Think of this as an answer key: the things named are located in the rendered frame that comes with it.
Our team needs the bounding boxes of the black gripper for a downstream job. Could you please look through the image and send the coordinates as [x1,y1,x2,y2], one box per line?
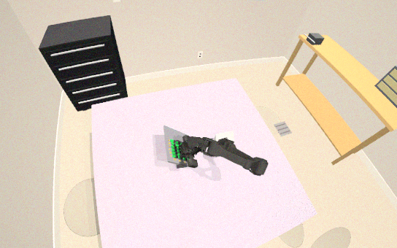
[180,135,201,168]

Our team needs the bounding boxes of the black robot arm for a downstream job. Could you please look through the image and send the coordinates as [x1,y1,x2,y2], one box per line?
[180,136,269,176]

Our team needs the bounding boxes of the grey switch panel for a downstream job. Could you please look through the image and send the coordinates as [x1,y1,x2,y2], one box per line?
[163,125,189,168]

